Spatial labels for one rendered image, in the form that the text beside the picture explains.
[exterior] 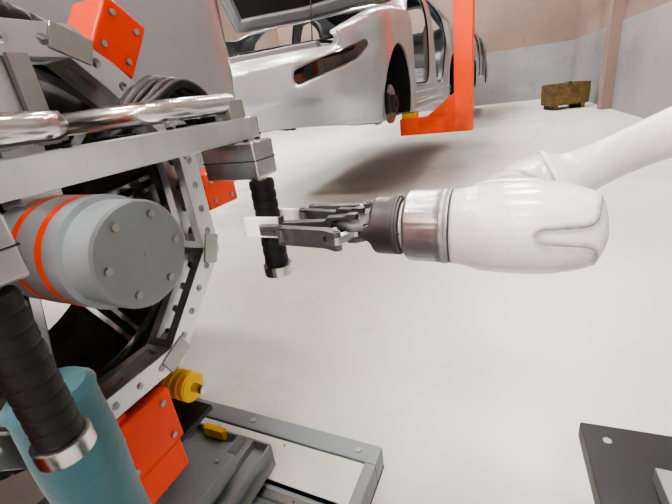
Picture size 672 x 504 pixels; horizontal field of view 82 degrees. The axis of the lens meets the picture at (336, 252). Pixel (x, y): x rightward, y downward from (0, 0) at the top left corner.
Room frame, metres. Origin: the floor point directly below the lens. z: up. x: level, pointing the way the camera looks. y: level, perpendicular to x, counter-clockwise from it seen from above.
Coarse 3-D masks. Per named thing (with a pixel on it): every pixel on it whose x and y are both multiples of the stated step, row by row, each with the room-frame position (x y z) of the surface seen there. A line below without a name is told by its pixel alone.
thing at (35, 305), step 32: (64, 96) 0.66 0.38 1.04; (96, 192) 0.82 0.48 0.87; (128, 192) 0.73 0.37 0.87; (160, 192) 0.75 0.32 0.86; (64, 320) 0.71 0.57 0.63; (96, 320) 0.60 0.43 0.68; (128, 320) 0.64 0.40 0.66; (64, 352) 0.62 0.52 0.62; (96, 352) 0.60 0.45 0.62; (128, 352) 0.60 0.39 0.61
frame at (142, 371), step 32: (0, 32) 0.52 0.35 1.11; (32, 32) 0.55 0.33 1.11; (64, 32) 0.58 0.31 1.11; (32, 64) 0.59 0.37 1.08; (64, 64) 0.59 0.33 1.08; (96, 64) 0.62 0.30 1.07; (96, 96) 0.64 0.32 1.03; (160, 128) 0.68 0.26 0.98; (192, 160) 0.73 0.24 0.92; (192, 192) 0.71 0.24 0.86; (192, 224) 0.71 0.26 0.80; (192, 256) 0.71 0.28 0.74; (192, 288) 0.65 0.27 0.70; (160, 320) 0.63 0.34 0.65; (192, 320) 0.63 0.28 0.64; (160, 352) 0.57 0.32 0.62; (128, 384) 0.50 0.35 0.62; (0, 448) 0.36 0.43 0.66
